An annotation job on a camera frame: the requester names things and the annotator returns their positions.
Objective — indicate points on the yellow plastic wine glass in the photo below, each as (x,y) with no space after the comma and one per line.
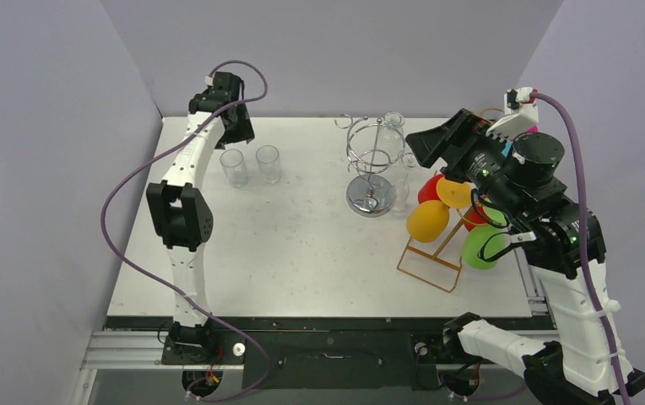
(428,221)

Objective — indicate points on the patterned clear glass goblet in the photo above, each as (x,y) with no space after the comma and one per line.
(268,162)

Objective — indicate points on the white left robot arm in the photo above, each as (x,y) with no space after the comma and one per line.
(180,215)

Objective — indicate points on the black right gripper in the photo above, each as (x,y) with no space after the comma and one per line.
(456,142)

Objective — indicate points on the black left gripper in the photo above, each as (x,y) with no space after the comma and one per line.
(242,134)

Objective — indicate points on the clear stemmed wine glass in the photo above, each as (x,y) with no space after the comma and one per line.
(399,174)

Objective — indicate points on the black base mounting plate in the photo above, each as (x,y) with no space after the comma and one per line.
(321,353)

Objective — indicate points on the green plastic wine glass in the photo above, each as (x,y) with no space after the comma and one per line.
(488,239)

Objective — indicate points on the chrome spiral glass rack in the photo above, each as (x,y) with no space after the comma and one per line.
(369,194)

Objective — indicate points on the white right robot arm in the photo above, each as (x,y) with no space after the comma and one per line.
(564,247)

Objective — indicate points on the red plastic wine glass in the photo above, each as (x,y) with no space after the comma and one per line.
(428,192)

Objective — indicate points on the gold wire glass rack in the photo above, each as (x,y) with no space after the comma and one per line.
(439,263)

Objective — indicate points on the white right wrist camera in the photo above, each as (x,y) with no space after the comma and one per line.
(520,114)

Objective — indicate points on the blue plastic wine glass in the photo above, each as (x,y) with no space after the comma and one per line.
(507,149)

